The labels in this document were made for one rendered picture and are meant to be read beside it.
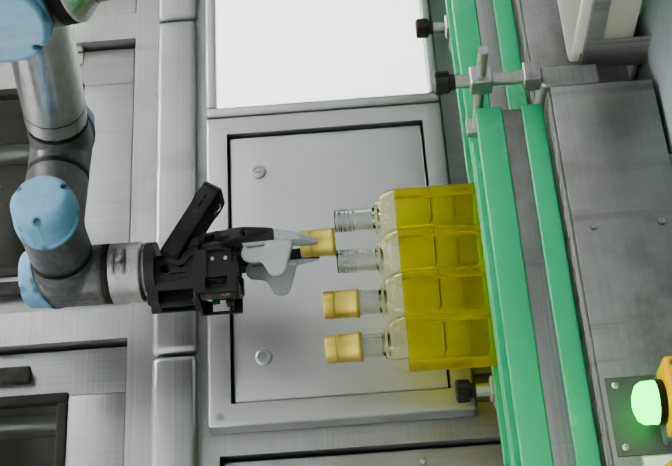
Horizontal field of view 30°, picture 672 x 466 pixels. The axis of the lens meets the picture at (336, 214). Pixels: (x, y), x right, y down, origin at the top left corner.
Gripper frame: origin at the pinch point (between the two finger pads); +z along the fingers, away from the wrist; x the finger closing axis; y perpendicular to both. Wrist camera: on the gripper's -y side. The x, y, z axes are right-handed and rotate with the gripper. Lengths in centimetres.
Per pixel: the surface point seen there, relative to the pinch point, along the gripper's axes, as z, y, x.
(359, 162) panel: 7.3, -18.9, -13.0
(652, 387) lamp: 34.0, 29.4, 21.6
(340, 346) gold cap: 3.3, 14.7, 1.9
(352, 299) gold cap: 5.1, 8.8, 1.9
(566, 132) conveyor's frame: 31.1, -4.2, 15.4
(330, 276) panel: 2.2, -1.4, -12.7
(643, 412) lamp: 33, 32, 21
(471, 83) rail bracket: 20.9, -11.6, 15.8
